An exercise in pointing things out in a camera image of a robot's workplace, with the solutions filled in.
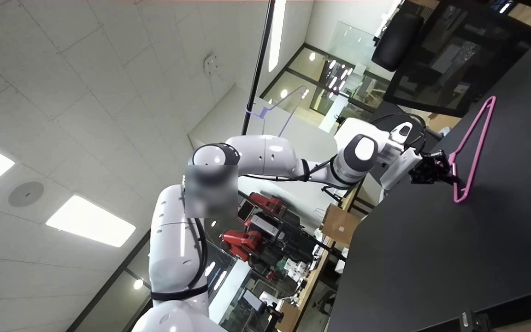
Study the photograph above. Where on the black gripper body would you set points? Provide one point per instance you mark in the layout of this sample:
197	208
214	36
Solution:
428	169

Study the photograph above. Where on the pink plastic coat hanger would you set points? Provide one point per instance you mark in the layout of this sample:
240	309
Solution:
461	202

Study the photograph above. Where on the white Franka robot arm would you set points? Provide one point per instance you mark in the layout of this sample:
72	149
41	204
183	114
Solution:
174	246

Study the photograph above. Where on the black hanging rod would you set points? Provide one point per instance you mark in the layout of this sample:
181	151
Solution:
262	49

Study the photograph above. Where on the cardboard box with label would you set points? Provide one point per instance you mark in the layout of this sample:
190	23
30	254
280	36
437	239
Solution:
341	228

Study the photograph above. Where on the black framed screen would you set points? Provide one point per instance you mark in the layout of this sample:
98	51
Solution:
461	56

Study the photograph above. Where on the black office chair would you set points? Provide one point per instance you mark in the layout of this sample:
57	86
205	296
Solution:
397	40

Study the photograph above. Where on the black table clamp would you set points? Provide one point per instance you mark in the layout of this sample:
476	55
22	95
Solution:
470	324

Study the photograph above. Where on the long wooden desk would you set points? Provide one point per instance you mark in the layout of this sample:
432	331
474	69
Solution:
290	317

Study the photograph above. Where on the narrow ceiling light strip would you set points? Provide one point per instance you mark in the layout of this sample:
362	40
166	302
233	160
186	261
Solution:
277	20

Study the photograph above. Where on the round ceiling speaker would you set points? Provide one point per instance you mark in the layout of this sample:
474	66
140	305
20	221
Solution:
26	195

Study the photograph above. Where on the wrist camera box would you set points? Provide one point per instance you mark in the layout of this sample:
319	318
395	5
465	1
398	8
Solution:
400	167

